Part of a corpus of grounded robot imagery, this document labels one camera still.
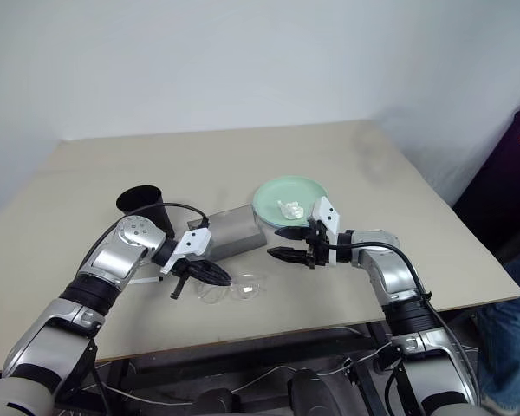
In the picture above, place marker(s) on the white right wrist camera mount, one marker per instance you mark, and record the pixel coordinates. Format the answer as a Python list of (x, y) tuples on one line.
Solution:
[(327, 214)]

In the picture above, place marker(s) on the clear glasses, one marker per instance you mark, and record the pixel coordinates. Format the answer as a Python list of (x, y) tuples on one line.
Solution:
[(245, 289)]

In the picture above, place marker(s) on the black cup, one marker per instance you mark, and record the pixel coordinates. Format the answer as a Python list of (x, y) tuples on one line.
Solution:
[(145, 197)]

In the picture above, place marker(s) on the crumpled white paper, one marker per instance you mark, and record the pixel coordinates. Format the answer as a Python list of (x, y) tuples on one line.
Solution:
[(291, 209)]

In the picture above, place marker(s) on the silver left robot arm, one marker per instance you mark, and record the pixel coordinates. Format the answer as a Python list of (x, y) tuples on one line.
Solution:
[(112, 255)]

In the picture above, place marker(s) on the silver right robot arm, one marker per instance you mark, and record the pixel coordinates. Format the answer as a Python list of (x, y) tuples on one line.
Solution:
[(390, 273)]

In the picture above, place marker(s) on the light green plate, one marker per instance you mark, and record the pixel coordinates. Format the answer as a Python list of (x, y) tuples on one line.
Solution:
[(286, 190)]

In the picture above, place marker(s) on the white marker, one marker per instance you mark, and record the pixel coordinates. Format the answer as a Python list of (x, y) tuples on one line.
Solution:
[(145, 281)]

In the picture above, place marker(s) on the black table frame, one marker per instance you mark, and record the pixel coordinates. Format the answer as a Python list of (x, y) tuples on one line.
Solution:
[(242, 351)]

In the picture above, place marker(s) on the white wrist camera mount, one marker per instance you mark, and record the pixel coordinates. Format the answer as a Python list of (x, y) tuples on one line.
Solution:
[(327, 214), (191, 242)]

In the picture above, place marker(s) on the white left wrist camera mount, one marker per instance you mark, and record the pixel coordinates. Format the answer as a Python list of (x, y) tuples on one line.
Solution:
[(191, 242)]

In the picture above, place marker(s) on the person in dark top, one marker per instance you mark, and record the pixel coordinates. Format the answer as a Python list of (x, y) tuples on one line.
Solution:
[(494, 195)]

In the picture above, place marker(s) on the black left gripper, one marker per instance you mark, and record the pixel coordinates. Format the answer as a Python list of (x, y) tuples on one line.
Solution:
[(183, 272)]

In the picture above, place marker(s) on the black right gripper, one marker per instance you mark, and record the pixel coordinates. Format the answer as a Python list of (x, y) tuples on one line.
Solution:
[(316, 247)]

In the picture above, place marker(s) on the grey glasses case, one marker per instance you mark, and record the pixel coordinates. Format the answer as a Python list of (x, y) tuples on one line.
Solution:
[(236, 232)]

